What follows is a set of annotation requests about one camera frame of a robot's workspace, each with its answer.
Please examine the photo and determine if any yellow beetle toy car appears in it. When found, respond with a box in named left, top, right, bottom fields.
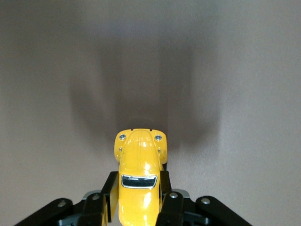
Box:
left=114, top=128, right=169, bottom=226

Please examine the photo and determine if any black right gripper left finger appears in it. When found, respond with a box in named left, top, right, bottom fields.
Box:
left=14, top=171, right=119, bottom=226

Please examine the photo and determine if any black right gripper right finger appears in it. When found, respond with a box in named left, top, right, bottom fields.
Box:
left=157, top=170, right=253, bottom=226

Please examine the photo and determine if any brown table mat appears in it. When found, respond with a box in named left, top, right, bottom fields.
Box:
left=0, top=0, right=301, bottom=226

